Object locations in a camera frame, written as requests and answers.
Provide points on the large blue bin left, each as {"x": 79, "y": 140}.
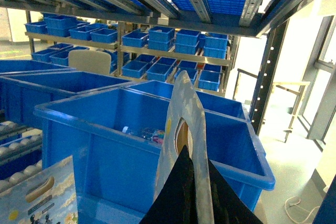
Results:
{"x": 22, "y": 92}

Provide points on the large blue bin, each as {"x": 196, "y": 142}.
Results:
{"x": 22, "y": 92}
{"x": 121, "y": 168}

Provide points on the large blue bin right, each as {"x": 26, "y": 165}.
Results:
{"x": 121, "y": 168}

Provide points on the beige chair back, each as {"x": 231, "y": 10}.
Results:
{"x": 90, "y": 61}

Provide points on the flower gift bag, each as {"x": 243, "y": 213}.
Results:
{"x": 47, "y": 197}
{"x": 186, "y": 107}

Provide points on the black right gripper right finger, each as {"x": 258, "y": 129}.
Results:
{"x": 227, "y": 206}

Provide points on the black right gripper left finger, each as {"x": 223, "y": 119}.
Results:
{"x": 175, "y": 202}

